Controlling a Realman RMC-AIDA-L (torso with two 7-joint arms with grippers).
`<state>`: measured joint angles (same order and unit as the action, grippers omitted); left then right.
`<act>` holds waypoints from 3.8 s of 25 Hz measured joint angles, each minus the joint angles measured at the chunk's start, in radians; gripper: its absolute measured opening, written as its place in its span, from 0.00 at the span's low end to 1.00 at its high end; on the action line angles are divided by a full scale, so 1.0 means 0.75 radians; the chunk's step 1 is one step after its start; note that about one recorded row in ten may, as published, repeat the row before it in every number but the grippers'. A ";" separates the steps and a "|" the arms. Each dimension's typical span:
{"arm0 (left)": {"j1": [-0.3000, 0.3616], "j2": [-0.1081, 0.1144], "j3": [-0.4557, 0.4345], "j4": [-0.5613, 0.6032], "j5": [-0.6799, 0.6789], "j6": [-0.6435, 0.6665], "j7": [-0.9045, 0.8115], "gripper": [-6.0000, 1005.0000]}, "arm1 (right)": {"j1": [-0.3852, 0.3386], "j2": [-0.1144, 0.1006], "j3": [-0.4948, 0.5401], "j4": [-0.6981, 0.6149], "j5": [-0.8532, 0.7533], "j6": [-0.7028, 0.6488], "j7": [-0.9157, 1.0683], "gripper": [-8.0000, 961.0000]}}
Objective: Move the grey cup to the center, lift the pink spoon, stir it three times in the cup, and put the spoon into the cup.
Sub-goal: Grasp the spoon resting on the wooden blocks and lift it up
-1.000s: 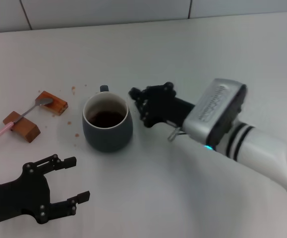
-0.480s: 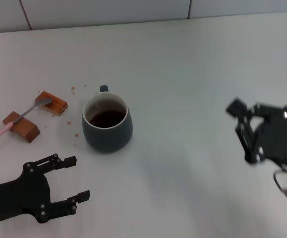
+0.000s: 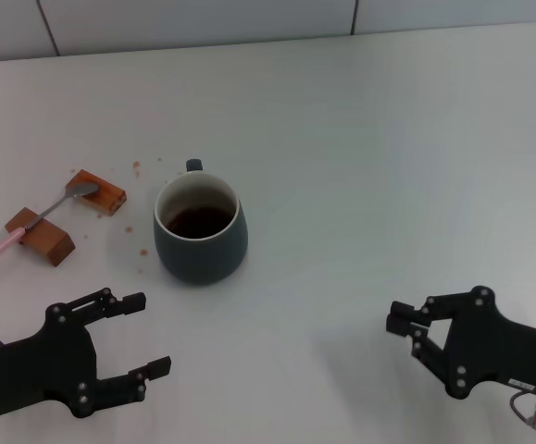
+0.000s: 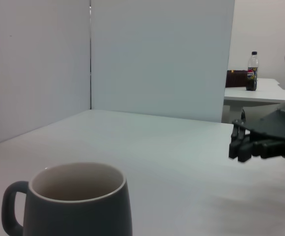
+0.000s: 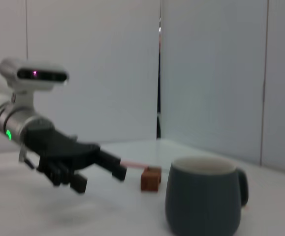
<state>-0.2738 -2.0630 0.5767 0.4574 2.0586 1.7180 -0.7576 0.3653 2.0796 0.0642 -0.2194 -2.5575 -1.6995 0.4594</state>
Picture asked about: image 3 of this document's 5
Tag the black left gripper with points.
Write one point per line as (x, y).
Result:
(27, 365)

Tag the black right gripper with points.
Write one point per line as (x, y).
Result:
(513, 344)

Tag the grey ceramic cup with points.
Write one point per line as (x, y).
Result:
(200, 259)

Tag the dark brown coffee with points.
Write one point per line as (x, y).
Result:
(198, 222)

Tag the tall brown wooden block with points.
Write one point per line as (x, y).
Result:
(45, 238)

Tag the flat brown wooden block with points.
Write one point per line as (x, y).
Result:
(105, 199)

